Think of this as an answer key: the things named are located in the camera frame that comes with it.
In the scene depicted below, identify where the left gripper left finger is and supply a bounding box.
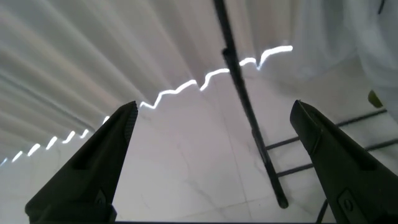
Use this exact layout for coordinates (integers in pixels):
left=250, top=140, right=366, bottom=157
left=24, top=100, right=139, bottom=223

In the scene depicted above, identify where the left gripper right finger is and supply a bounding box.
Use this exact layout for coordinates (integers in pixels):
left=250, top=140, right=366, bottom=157
left=289, top=99, right=398, bottom=223

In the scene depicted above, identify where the green printed shirt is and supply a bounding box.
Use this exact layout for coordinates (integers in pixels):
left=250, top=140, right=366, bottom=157
left=367, top=90, right=384, bottom=110

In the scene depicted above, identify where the black clothes rack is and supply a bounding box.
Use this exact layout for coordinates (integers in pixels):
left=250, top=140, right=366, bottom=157
left=213, top=0, right=398, bottom=223

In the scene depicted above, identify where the white curtain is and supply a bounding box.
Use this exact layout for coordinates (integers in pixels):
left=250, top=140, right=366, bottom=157
left=0, top=0, right=299, bottom=164

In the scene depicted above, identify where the white garment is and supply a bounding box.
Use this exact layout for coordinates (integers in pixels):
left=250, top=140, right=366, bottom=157
left=292, top=0, right=398, bottom=124

